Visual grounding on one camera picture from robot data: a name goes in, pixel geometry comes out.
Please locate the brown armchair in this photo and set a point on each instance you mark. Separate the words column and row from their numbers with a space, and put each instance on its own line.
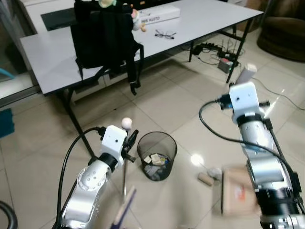
column 283, row 33

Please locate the crumpled white paper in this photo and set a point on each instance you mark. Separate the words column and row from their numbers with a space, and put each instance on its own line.
column 217, row 172

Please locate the black-framed glasses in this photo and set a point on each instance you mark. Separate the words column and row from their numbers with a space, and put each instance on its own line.
column 165, row 34

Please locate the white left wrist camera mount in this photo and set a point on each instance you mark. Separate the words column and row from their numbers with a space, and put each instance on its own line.
column 113, row 139

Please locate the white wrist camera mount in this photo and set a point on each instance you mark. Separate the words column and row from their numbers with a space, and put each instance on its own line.
column 244, row 101
column 113, row 139

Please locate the white table with black legs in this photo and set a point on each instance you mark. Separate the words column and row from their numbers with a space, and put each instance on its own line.
column 200, row 28

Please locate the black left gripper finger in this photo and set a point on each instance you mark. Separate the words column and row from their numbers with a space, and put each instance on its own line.
column 133, row 136

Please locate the black backpack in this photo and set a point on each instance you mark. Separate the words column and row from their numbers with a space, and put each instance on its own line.
column 102, row 40

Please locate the black power strip with plugs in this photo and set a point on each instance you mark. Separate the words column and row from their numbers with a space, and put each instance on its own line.
column 224, row 63

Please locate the long white cardboard box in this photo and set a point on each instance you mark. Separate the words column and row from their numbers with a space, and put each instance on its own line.
column 162, row 14

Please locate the cream and green plush toy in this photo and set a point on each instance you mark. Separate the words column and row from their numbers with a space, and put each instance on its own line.
column 106, row 3

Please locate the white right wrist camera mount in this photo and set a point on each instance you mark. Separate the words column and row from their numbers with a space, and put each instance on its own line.
column 244, row 101

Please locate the teal-legged rack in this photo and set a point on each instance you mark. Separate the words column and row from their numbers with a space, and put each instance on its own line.
column 5, row 74

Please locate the blue storage box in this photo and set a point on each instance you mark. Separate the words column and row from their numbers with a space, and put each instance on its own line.
column 5, row 123

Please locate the black mesh waste bin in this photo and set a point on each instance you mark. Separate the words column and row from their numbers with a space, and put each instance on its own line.
column 157, row 143

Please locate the paper trash pile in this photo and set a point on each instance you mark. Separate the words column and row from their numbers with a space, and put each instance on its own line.
column 156, row 160

